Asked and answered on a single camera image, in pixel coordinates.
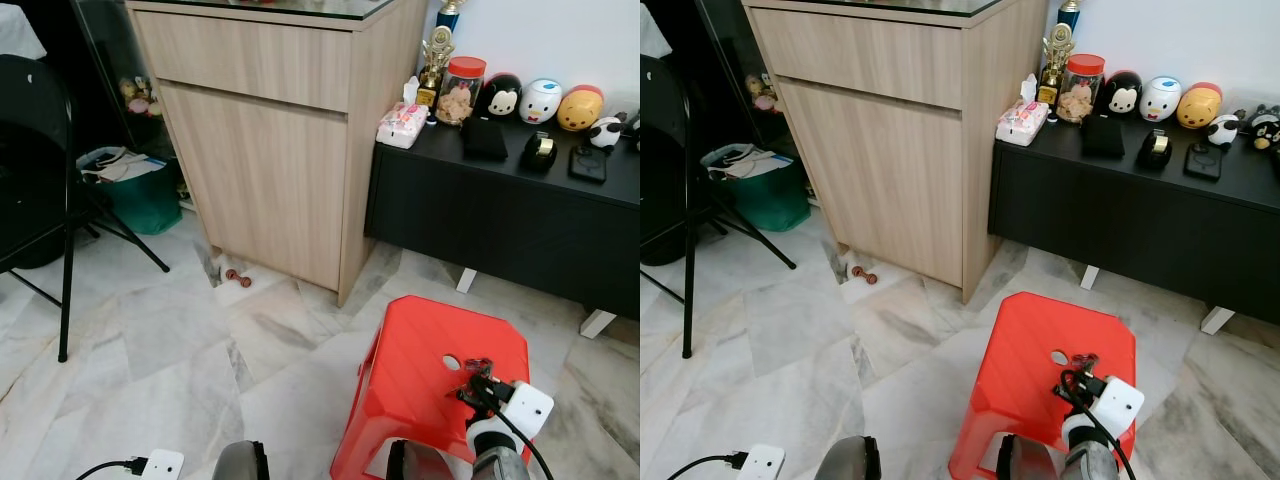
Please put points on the small black figure toy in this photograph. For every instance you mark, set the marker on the small black figure toy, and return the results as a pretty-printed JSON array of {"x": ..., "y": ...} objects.
[
  {"x": 634, "y": 130},
  {"x": 1264, "y": 127}
]

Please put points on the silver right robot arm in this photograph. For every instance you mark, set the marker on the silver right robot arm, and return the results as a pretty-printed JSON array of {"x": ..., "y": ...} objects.
[
  {"x": 497, "y": 455},
  {"x": 1090, "y": 452}
]

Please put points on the black tape dispenser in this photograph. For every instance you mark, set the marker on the black tape dispenser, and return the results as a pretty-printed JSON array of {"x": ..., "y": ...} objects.
[
  {"x": 1155, "y": 149},
  {"x": 539, "y": 152}
]

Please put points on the small panda toy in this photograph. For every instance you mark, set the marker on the small panda toy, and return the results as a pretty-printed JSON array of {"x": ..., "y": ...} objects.
[
  {"x": 605, "y": 133},
  {"x": 1223, "y": 131}
]

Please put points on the small red floor object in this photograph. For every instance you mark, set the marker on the small red floor object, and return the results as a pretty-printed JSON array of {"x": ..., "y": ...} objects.
[
  {"x": 863, "y": 274},
  {"x": 238, "y": 278}
]

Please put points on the black folding chair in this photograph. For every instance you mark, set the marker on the black folding chair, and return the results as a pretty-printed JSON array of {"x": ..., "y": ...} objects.
[
  {"x": 35, "y": 170},
  {"x": 665, "y": 170}
]

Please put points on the yellow bear plush toy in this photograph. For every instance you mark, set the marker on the yellow bear plush toy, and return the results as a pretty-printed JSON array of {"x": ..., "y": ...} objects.
[
  {"x": 1199, "y": 107},
  {"x": 580, "y": 110}
]

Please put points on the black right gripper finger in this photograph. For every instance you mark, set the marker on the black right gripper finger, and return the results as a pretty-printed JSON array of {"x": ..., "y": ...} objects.
[
  {"x": 1072, "y": 376},
  {"x": 1066, "y": 392},
  {"x": 476, "y": 381},
  {"x": 466, "y": 397}
]

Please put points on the red plastic stool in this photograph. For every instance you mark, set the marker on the red plastic stool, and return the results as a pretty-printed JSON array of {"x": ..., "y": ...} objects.
[
  {"x": 410, "y": 380},
  {"x": 1015, "y": 375}
]

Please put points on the white duck plush toy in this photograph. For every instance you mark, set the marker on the white duck plush toy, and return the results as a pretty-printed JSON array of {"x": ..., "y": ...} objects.
[
  {"x": 1161, "y": 100},
  {"x": 540, "y": 102}
]

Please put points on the green bin with papers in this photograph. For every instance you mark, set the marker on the green bin with papers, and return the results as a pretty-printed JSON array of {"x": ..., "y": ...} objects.
[
  {"x": 765, "y": 198},
  {"x": 140, "y": 200}
]

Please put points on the small gold trophy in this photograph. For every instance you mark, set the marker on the small gold trophy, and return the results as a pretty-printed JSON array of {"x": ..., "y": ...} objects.
[
  {"x": 436, "y": 65},
  {"x": 1056, "y": 62}
]

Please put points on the grey right robot knee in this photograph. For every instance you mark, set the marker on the grey right robot knee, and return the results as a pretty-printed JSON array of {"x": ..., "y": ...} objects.
[
  {"x": 412, "y": 462},
  {"x": 1020, "y": 460}
]

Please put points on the small black flat case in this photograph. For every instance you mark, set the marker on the small black flat case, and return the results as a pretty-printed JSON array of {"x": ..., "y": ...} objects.
[
  {"x": 1203, "y": 163},
  {"x": 587, "y": 165}
]

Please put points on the pink tissue pack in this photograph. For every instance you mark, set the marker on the pink tissue pack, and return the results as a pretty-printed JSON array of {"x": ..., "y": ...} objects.
[
  {"x": 1022, "y": 120},
  {"x": 402, "y": 122}
]

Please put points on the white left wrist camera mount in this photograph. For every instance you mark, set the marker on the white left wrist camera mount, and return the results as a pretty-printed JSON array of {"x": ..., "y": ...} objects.
[
  {"x": 761, "y": 462},
  {"x": 163, "y": 465}
]

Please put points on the light wooden cabinet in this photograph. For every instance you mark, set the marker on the light wooden cabinet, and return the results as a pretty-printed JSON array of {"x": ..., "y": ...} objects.
[
  {"x": 880, "y": 150},
  {"x": 270, "y": 150}
]

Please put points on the black low console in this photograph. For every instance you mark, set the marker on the black low console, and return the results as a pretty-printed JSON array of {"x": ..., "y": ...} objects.
[
  {"x": 500, "y": 220},
  {"x": 1130, "y": 220}
]

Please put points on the black mouse plush toy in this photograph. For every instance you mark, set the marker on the black mouse plush toy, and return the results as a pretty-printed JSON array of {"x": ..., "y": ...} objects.
[
  {"x": 502, "y": 98},
  {"x": 1123, "y": 95}
]

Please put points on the red lidded snack jar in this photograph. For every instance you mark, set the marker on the red lidded snack jar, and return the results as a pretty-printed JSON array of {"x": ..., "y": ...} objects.
[
  {"x": 460, "y": 95},
  {"x": 1085, "y": 92}
]

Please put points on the black wallet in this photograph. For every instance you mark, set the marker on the black wallet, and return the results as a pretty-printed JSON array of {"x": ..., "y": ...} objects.
[
  {"x": 1103, "y": 138},
  {"x": 484, "y": 140}
]

